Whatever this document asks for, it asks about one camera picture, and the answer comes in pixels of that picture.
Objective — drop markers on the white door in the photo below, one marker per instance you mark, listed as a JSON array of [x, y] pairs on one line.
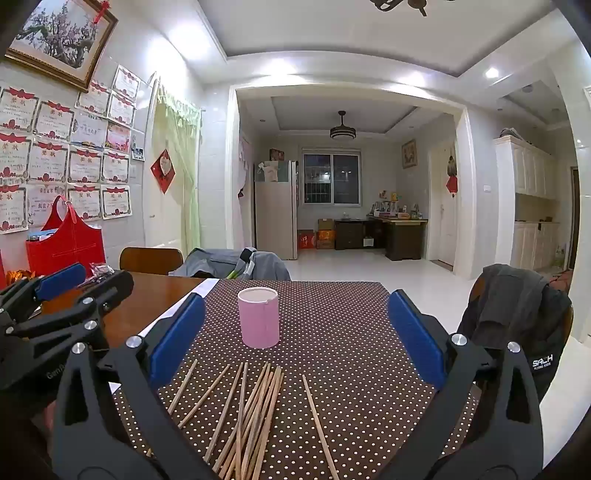
[[443, 221]]

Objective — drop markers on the light grey jacket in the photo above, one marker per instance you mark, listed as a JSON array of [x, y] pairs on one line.
[[212, 263]]

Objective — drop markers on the red diamond door ornament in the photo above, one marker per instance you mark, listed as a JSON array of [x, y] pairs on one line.
[[163, 170]]

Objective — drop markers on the clear plastic packet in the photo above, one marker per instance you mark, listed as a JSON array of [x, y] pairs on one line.
[[99, 270]]

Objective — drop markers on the orange cardboard box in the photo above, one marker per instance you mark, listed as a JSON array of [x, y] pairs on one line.
[[325, 239]]

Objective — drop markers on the dark wooden desk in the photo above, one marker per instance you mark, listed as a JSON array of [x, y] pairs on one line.
[[401, 240]]

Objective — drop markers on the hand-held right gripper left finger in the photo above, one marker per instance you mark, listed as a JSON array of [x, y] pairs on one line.
[[178, 341]]

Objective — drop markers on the small dark framed picture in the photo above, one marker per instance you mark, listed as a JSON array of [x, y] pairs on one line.
[[277, 155]]

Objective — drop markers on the brown polka dot tablecloth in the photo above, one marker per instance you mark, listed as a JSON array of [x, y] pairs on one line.
[[341, 332]]

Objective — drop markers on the bunch of wooden chopsticks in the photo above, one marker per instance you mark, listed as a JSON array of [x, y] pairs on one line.
[[272, 387]]

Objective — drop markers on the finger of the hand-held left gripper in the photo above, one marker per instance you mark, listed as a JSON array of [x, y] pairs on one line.
[[60, 279], [111, 288]]

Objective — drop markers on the green sheer curtain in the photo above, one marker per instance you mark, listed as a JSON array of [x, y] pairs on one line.
[[184, 152]]

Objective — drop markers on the gold framed picture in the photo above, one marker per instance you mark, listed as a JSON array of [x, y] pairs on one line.
[[409, 154]]

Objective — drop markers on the barred window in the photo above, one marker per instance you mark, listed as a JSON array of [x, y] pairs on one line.
[[332, 177]]

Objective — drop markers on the orange foil snack packet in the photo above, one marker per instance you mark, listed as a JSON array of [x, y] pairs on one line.
[[18, 275]]

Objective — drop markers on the red gift bag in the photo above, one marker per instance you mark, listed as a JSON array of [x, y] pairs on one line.
[[69, 244]]

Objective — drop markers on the silver refrigerator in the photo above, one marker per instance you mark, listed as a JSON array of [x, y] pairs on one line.
[[274, 217]]

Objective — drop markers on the white cabinet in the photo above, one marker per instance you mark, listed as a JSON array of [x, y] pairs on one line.
[[531, 166]]

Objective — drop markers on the brown wooden chair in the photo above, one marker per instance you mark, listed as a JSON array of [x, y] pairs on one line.
[[150, 261]]

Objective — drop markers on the red cardboard box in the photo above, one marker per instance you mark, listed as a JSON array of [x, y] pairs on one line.
[[307, 240]]

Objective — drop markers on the dark grey jacket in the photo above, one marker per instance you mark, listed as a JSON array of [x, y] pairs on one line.
[[508, 304]]

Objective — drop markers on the black chandelier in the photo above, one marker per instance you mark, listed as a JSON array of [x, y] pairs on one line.
[[418, 5]]

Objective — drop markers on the red hanging ornament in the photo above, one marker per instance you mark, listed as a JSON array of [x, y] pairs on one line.
[[452, 184]]

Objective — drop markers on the assorted bottles and toys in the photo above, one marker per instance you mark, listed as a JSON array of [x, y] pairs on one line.
[[392, 207]]

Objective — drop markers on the pink paper cup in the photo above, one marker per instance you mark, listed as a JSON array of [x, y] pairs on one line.
[[258, 323]]

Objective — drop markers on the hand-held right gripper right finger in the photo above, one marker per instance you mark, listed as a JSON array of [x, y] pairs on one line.
[[415, 337]]

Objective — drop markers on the ceiling fan lamp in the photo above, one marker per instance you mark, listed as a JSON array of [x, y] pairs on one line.
[[342, 134]]

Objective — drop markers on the small wall photos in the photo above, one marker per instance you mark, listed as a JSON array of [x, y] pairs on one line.
[[137, 153]]

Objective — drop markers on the framed blossom painting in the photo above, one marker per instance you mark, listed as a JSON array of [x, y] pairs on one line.
[[60, 32]]

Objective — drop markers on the plain brown cardboard box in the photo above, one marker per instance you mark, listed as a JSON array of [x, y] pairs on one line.
[[326, 224]]

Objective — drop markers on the wall of award certificates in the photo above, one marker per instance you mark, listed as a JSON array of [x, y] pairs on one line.
[[51, 157]]

